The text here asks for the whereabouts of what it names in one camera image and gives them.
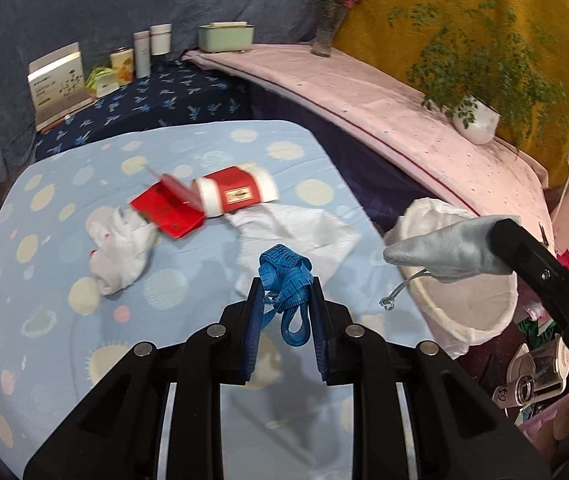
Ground dark blue printed cloth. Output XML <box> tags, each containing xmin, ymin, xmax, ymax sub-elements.
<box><xmin>34</xmin><ymin>57</ymin><xmax>254</xmax><ymax>162</ymax></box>

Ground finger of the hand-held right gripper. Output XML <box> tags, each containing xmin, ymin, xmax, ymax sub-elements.
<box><xmin>487</xmin><ymin>215</ymin><xmax>569</xmax><ymax>396</ymax></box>

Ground red and white paper cup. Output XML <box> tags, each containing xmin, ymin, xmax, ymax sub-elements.
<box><xmin>192</xmin><ymin>162</ymin><xmax>280</xmax><ymax>217</ymax></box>

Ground pale green box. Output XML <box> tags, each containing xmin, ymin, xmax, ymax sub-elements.
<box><xmin>198</xmin><ymin>21</ymin><xmax>256</xmax><ymax>55</ymax></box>

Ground grey drawstring pouch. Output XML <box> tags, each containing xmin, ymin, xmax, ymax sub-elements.
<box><xmin>379</xmin><ymin>215</ymin><xmax>521</xmax><ymax>311</ymax></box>

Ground white printed box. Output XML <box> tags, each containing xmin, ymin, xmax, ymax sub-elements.
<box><xmin>27</xmin><ymin>42</ymin><xmax>96</xmax><ymax>129</ymax></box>

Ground blue tape measure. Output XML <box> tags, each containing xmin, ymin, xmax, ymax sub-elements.
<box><xmin>257</xmin><ymin>244</ymin><xmax>314</xmax><ymax>347</ymax></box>

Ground blue grey blanket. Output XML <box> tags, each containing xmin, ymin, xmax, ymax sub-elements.
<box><xmin>0</xmin><ymin>0</ymin><xmax>363</xmax><ymax>176</ymax></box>

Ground tall white bottle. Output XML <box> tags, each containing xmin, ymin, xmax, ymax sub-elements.
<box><xmin>132</xmin><ymin>31</ymin><xmax>152</xmax><ymax>79</ymax></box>

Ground pink cloth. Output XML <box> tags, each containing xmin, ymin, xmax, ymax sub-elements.
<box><xmin>181</xmin><ymin>42</ymin><xmax>550</xmax><ymax>242</ymax></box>

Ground white sock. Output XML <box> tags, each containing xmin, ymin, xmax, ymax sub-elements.
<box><xmin>86</xmin><ymin>205</ymin><xmax>158</xmax><ymax>296</ymax></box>

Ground green plant in white pot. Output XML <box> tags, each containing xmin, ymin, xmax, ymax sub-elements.
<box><xmin>387</xmin><ymin>2</ymin><xmax>568</xmax><ymax>146</ymax></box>

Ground white canister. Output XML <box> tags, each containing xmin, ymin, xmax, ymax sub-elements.
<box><xmin>150</xmin><ymin>24</ymin><xmax>173</xmax><ymax>56</ymax></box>

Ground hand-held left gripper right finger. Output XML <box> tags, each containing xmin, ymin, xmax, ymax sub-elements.
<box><xmin>308</xmin><ymin>276</ymin><xmax>553</xmax><ymax>480</ymax></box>

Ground glass vase with pink flowers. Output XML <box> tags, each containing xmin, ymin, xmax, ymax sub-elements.
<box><xmin>307</xmin><ymin>0</ymin><xmax>361</xmax><ymax>58</ymax></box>

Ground red folded card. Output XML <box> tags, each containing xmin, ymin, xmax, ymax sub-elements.
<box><xmin>130</xmin><ymin>164</ymin><xmax>206</xmax><ymax>241</ymax></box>

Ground yellow tin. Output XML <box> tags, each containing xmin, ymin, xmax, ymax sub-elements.
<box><xmin>110</xmin><ymin>47</ymin><xmax>134</xmax><ymax>85</ymax></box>

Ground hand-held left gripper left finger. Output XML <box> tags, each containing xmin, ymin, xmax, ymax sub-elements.
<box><xmin>23</xmin><ymin>276</ymin><xmax>266</xmax><ymax>480</ymax></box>

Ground bin with white bag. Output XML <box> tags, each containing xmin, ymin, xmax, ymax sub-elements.
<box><xmin>383</xmin><ymin>197</ymin><xmax>519</xmax><ymax>359</ymax></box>

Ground green and white packet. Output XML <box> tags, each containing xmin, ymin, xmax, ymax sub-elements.
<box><xmin>86</xmin><ymin>65</ymin><xmax>120</xmax><ymax>99</ymax></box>

